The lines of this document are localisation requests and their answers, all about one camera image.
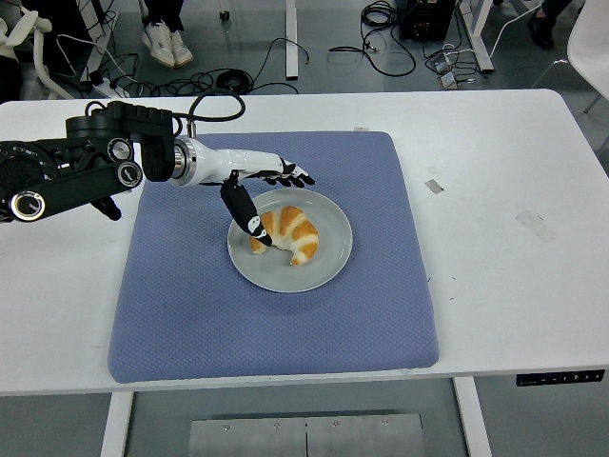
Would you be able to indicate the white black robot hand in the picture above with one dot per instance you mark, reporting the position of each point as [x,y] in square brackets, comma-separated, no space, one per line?
[238,159]

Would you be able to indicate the golden croissant bread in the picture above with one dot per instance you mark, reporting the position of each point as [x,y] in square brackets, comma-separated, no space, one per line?
[297,233]

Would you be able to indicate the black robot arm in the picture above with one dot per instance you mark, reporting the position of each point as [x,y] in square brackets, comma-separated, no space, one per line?
[95,181]

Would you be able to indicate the grey round plate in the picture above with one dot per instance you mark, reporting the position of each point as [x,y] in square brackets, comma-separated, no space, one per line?
[280,276]

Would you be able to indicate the white desk leg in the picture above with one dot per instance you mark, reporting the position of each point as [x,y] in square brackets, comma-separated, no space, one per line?
[480,43]
[291,43]

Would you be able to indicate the caster wheel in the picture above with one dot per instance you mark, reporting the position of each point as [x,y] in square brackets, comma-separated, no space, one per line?
[225,16]

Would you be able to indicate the white power strip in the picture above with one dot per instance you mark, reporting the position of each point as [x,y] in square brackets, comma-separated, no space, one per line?
[107,89]

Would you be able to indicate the blue quilted mat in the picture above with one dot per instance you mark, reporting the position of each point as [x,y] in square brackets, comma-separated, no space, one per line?
[190,309]

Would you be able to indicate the person's legs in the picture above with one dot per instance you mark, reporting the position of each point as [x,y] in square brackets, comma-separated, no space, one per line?
[164,12]

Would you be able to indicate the grey tape piece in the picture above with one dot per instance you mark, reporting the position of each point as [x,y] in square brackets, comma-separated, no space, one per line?
[434,186]

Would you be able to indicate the grey power adapter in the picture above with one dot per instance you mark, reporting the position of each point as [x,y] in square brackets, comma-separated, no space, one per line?
[440,64]

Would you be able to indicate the grey floor pedal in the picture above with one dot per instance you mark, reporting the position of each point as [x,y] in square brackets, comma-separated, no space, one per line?
[448,82]

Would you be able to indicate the white office chair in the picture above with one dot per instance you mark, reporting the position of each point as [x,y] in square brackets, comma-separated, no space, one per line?
[40,52]

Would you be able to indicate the black equipment box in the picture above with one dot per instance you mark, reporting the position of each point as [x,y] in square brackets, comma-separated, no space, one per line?
[423,21]

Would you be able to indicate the white table leg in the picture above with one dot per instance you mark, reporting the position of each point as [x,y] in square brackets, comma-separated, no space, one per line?
[473,423]
[116,428]

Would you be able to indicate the clear tape piece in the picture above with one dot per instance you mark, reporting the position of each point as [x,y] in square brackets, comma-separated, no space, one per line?
[535,226]

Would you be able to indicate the person's foot in dark shoe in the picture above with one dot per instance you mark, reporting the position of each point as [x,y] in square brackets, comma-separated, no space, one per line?
[542,31]

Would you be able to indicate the white shell chair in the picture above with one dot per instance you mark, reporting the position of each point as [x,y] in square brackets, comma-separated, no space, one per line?
[590,43]

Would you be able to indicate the black table control panel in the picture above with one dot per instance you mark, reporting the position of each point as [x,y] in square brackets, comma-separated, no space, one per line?
[561,378]

